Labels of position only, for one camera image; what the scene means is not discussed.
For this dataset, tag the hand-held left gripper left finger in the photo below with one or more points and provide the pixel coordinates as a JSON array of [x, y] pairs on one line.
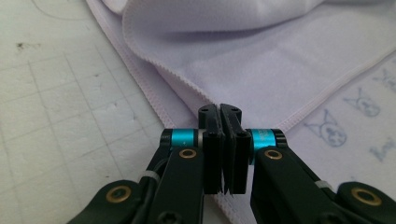
[[186, 180]]

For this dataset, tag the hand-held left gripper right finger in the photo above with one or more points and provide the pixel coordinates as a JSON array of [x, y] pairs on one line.
[[277, 183]]

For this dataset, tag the lilac towel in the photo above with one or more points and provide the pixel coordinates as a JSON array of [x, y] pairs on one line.
[[249, 62]]

